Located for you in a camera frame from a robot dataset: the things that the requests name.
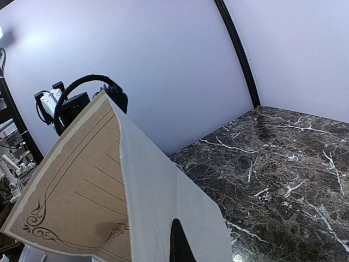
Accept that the right black frame post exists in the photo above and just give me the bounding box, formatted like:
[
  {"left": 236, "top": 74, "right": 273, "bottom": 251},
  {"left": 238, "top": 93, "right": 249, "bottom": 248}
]
[{"left": 214, "top": 0, "right": 261, "bottom": 108}]

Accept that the beige ornate letter paper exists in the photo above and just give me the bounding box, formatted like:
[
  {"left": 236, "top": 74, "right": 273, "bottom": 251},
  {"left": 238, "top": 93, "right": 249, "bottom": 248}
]
[{"left": 1, "top": 92, "right": 232, "bottom": 261}]

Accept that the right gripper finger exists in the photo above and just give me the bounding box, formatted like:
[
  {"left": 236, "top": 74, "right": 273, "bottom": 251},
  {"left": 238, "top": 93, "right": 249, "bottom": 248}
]
[{"left": 170, "top": 218, "right": 196, "bottom": 262}]

